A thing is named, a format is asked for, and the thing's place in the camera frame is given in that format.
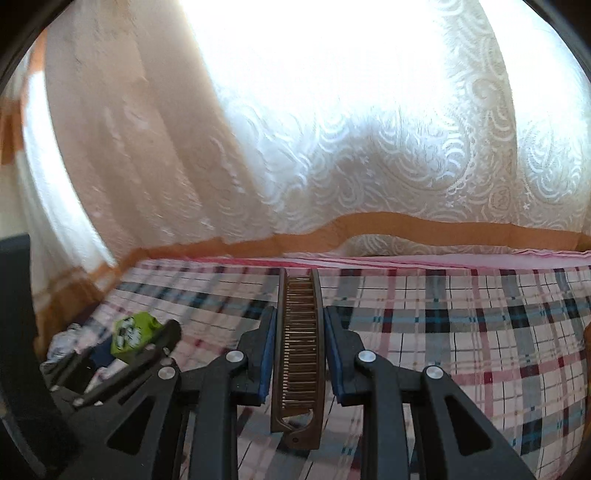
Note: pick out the cream lace curtain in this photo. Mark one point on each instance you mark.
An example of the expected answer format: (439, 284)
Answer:
(267, 128)

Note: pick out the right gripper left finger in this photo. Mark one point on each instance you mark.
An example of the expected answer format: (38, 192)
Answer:
(191, 416)

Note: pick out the brown folding comb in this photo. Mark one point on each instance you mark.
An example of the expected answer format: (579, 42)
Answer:
(298, 394)

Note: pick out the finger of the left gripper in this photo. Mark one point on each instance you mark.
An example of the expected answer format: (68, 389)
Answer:
(69, 379)

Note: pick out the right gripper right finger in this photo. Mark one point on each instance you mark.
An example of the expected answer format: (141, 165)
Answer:
(414, 422)

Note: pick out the green toy cube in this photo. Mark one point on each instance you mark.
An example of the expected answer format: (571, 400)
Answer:
(131, 334)

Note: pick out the plaid bed sheet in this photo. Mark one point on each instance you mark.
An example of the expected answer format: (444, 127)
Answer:
(508, 328)

